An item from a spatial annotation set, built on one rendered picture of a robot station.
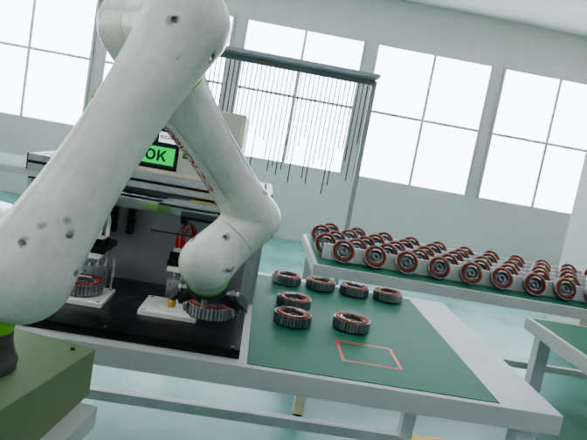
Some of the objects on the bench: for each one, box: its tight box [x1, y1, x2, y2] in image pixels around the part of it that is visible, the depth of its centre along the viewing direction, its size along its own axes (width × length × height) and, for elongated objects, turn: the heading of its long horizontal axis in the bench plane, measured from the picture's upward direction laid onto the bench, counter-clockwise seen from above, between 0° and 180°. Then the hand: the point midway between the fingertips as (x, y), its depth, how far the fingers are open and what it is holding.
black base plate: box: [21, 277, 245, 359], centre depth 163 cm, size 47×64×2 cm
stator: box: [273, 306, 313, 329], centre depth 177 cm, size 11×11×4 cm
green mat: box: [247, 274, 500, 403], centre depth 189 cm, size 94×61×1 cm, turn 128°
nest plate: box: [66, 287, 116, 308], centre depth 161 cm, size 15×15×1 cm
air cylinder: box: [81, 262, 113, 287], centre depth 175 cm, size 5×8×6 cm
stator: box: [276, 292, 312, 311], centre depth 195 cm, size 11×11×4 cm
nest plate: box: [137, 295, 197, 323], centre depth 162 cm, size 15×15×1 cm
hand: (210, 306), depth 149 cm, fingers closed on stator, 11 cm apart
